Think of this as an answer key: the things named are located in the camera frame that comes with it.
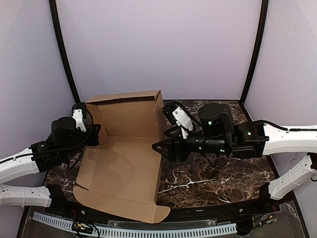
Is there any brown cardboard box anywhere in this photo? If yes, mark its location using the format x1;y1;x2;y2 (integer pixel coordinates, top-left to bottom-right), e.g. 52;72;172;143
73;90;170;224

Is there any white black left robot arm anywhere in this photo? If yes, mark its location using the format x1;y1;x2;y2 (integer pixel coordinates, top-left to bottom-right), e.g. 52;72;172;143
0;117;101;207

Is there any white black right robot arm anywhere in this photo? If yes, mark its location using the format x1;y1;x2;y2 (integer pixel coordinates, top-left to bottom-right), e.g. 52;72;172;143
152;101;317;203

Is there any small green circuit board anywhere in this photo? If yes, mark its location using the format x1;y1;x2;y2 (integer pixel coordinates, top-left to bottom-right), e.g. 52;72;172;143
71;221;94;234

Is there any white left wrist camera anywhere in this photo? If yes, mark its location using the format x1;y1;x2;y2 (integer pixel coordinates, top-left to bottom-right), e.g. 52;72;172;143
71;103;87;132

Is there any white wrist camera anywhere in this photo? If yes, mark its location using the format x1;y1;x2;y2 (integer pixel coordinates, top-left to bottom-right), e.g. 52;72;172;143
71;103;87;132
162;101;194;139

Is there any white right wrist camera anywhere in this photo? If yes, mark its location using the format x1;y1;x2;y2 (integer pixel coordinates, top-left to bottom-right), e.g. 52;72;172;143
162;101;194;139

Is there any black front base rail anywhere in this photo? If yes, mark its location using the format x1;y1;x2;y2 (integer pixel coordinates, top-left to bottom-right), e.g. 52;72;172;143
24;190;302;228

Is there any grey slotted cable duct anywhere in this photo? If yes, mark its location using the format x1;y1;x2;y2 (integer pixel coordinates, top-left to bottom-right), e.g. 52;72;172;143
33;212;237;238

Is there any black left frame post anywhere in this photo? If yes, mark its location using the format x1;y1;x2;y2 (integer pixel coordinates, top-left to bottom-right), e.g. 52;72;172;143
49;0;81;103

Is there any black frame post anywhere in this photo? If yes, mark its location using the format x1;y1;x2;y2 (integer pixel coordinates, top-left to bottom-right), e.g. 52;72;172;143
49;0;81;103
240;0;269;105

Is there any black right frame post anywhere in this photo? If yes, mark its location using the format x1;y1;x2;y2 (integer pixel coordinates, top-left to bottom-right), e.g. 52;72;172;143
240;0;269;105

